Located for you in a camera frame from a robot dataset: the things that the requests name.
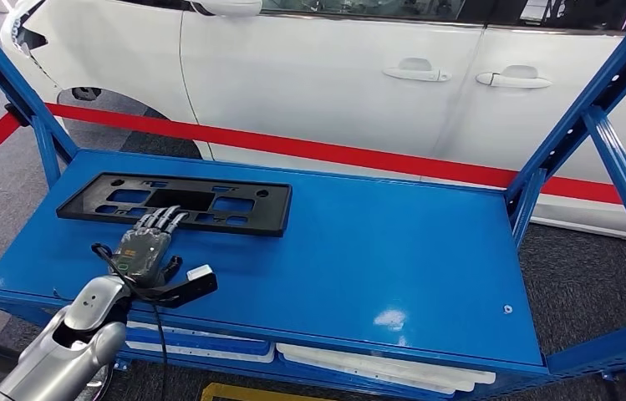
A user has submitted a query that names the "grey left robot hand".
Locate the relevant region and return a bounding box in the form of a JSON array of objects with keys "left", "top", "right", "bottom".
[{"left": 110, "top": 205, "right": 191, "bottom": 289}]

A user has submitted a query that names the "black plastic licence plate frame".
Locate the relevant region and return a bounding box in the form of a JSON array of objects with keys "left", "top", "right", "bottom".
[{"left": 56, "top": 172, "right": 293, "bottom": 238}]

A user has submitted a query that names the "blue metal shelf rack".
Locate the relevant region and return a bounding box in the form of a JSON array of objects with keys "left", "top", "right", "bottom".
[{"left": 0, "top": 0, "right": 626, "bottom": 401}]

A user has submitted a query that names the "shiny silver robot body shell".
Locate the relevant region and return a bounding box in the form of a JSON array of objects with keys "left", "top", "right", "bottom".
[{"left": 75, "top": 362, "right": 115, "bottom": 401}]

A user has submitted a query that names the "yellow floor tape square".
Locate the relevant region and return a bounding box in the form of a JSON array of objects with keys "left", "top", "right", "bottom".
[{"left": 201, "top": 382, "right": 341, "bottom": 401}]

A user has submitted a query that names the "white car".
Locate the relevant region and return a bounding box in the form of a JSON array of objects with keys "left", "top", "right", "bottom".
[{"left": 0, "top": 0, "right": 626, "bottom": 241}]

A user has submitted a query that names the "white plastic panel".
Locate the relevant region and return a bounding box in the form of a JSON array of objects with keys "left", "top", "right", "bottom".
[{"left": 276, "top": 343, "right": 497, "bottom": 396}]

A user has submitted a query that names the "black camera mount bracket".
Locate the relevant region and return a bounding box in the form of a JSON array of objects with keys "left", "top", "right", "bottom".
[{"left": 130, "top": 271, "right": 218, "bottom": 309}]

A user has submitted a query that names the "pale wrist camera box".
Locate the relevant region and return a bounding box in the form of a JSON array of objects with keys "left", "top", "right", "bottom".
[{"left": 186, "top": 264, "right": 215, "bottom": 282}]

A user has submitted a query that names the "black barrier post head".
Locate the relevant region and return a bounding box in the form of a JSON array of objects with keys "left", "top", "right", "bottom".
[{"left": 3, "top": 102, "right": 31, "bottom": 129}]

